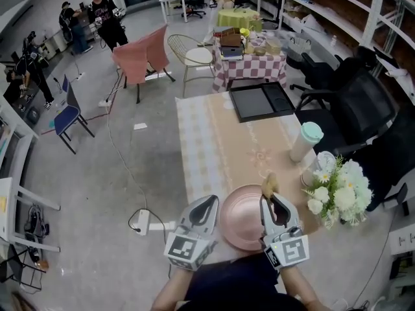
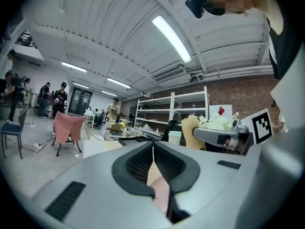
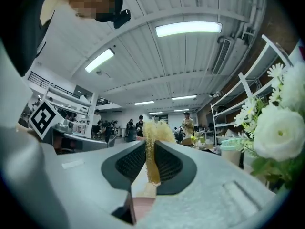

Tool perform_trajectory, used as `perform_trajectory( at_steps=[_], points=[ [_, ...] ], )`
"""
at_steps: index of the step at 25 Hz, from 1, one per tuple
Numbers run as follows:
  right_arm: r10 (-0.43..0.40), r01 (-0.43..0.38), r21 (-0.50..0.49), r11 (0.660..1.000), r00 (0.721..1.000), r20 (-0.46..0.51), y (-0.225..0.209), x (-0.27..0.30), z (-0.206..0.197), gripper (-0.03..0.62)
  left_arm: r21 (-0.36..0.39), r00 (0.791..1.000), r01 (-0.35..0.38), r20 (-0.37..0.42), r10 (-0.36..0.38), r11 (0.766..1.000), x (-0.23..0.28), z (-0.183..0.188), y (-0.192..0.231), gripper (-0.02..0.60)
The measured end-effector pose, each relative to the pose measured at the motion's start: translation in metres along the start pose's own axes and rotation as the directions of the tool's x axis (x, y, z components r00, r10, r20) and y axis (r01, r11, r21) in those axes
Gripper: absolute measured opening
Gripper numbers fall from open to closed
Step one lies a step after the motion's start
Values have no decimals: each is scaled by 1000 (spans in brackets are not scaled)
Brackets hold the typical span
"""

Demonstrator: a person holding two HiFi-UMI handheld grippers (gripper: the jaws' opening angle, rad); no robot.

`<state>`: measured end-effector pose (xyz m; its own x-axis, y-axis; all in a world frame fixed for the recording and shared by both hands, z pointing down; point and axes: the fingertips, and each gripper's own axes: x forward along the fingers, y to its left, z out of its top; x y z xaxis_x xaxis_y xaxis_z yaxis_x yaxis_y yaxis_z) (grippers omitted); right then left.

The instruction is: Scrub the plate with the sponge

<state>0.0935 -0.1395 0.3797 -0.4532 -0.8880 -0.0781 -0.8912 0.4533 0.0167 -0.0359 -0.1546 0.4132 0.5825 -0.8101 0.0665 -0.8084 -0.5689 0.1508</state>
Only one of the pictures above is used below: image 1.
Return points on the blue chair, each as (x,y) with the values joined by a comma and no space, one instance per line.
(66,118)

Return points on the person's dark navy clothing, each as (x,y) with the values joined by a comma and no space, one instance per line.
(240,283)

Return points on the gold bowl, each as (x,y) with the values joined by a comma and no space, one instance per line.
(259,51)

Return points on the black folding stand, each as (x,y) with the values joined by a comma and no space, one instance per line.
(13,267)

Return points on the white flower bouquet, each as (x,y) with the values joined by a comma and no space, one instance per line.
(347,193)

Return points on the orange brown object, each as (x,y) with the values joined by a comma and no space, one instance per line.
(42,264)

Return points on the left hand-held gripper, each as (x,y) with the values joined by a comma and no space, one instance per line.
(188,249)

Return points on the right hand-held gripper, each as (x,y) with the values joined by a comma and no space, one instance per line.
(288,251)

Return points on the yellow cup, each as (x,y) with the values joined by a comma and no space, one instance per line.
(245,32)

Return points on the white shelf unit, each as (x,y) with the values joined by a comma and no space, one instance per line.
(13,141)

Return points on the wooden frame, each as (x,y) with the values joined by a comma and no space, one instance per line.
(21,301)

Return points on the beige patterned tablecloth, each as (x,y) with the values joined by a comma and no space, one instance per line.
(207,147)

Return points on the yellow sticky note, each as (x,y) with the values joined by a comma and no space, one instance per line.
(3,204)

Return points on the person's right forearm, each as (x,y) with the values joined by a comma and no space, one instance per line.
(298,290)

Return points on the black floor box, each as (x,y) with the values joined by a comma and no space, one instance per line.
(32,114)

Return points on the gray bag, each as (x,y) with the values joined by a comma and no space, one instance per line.
(36,220)

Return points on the black mesh office chair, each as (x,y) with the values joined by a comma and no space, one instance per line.
(363,109)
(389,160)

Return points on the pink cloth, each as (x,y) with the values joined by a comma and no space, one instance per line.
(139,58)

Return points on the white shelving rack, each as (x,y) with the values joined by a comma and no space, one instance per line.
(373,15)

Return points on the white power strip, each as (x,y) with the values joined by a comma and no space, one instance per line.
(80,75)
(143,222)
(105,102)

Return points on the cream tumbler mint lid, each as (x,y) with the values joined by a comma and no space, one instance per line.
(304,144)

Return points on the black tray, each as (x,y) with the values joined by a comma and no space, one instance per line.
(253,104)

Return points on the dark storage box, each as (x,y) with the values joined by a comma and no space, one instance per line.
(232,53)

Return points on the pink checkered tablecloth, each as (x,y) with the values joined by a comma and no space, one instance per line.
(249,68)

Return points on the person's left forearm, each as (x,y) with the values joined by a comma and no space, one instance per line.
(175,290)

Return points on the brown wooden box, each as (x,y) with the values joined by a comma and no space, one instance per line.
(231,39)

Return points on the green tablecloth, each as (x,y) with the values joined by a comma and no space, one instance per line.
(238,19)

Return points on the yellow sponge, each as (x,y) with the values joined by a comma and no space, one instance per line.
(270,183)

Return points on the white table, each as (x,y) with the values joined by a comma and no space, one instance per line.
(8,225)

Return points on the big pink plate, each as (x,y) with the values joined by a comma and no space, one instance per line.
(240,219)

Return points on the white cabinet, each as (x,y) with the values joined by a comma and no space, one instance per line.
(403,242)

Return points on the white bottle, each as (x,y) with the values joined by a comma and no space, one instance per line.
(334,41)

